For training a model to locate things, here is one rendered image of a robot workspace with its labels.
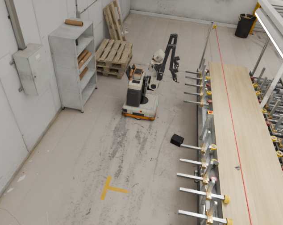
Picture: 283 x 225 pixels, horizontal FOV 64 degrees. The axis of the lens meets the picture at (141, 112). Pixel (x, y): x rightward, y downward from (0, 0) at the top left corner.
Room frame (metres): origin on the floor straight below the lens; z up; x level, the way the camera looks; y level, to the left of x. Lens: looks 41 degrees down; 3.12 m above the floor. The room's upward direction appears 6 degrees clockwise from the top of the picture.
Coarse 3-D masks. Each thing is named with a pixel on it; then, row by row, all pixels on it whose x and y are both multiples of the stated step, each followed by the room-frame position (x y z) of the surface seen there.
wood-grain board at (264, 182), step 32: (224, 64) 4.34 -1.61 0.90; (224, 96) 3.19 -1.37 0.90; (256, 96) 3.29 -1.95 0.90; (224, 128) 2.40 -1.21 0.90; (256, 128) 2.47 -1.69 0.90; (224, 160) 1.82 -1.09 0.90; (256, 160) 1.87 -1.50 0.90; (224, 192) 1.37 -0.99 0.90; (256, 192) 1.41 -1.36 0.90; (224, 224) 1.02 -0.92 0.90; (256, 224) 1.06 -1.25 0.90
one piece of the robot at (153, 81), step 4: (152, 56) 3.71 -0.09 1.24; (152, 60) 3.55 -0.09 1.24; (152, 64) 3.50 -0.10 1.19; (156, 64) 3.47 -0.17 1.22; (148, 68) 3.58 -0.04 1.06; (152, 72) 3.57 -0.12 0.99; (152, 76) 3.57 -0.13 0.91; (156, 76) 3.60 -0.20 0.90; (152, 80) 3.52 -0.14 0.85; (156, 80) 3.52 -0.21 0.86; (152, 84) 3.52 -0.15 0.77; (156, 84) 3.51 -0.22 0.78; (152, 88) 3.52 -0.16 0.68; (156, 88) 3.51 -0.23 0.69
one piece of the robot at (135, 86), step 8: (144, 72) 3.84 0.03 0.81; (136, 80) 3.53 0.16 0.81; (144, 80) 3.59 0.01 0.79; (128, 88) 3.43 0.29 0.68; (136, 88) 3.39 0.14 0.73; (144, 88) 3.60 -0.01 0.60; (128, 96) 3.41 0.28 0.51; (136, 96) 3.39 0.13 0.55; (144, 96) 3.52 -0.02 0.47; (128, 104) 3.41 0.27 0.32; (136, 104) 3.39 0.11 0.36
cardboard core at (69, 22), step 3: (66, 21) 3.93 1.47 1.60; (69, 21) 3.93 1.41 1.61; (72, 21) 3.93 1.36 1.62; (75, 21) 3.93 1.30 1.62; (78, 21) 3.93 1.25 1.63; (81, 21) 3.94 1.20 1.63; (69, 24) 3.94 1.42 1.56; (72, 24) 3.92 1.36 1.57; (75, 24) 3.91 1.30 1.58; (78, 24) 3.91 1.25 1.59; (81, 24) 3.90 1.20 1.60
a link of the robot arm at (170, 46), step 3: (168, 45) 3.40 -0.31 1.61; (171, 45) 3.40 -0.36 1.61; (174, 45) 3.38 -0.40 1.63; (168, 48) 3.37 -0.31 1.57; (171, 48) 3.36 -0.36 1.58; (168, 51) 3.37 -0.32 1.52; (165, 54) 3.38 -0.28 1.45; (168, 54) 3.37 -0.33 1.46; (165, 57) 3.38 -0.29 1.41; (165, 60) 3.38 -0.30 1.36; (162, 63) 3.37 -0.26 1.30; (165, 63) 3.37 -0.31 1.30; (162, 66) 3.35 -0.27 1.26; (162, 69) 3.35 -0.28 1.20
